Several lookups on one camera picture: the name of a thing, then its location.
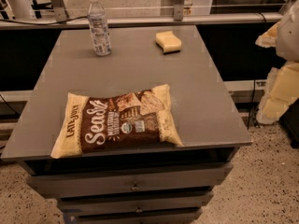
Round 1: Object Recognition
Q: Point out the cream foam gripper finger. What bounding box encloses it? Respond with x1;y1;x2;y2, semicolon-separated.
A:
255;21;299;124

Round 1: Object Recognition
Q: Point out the clear plastic water bottle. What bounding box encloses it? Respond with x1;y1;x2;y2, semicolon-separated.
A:
87;0;111;56

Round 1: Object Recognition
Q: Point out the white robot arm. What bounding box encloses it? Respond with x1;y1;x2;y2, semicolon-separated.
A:
255;0;299;124

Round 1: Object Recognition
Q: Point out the yellow sponge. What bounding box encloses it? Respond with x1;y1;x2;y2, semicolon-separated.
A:
155;31;182;53

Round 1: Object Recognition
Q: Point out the brown chips bag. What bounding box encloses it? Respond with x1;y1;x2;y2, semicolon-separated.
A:
51;84;182;159

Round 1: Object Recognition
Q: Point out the grey drawer cabinet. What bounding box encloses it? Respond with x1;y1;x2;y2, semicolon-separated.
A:
2;26;251;224

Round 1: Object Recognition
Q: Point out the metal drawer knob top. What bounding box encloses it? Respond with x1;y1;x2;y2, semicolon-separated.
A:
131;183;140;192

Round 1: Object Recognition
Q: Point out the metal drawer knob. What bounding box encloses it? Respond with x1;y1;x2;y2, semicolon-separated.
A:
135;206;143;214
131;183;140;192

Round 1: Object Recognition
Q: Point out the metal drawer knob middle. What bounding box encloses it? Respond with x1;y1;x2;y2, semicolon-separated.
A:
135;206;143;214

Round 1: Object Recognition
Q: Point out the white pipe top left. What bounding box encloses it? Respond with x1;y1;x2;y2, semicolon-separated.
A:
0;0;36;20

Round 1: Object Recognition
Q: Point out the black cable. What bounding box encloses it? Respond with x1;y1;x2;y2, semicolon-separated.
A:
0;15;89;26

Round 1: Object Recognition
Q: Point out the grey metal rail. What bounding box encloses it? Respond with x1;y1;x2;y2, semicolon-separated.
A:
0;12;282;30

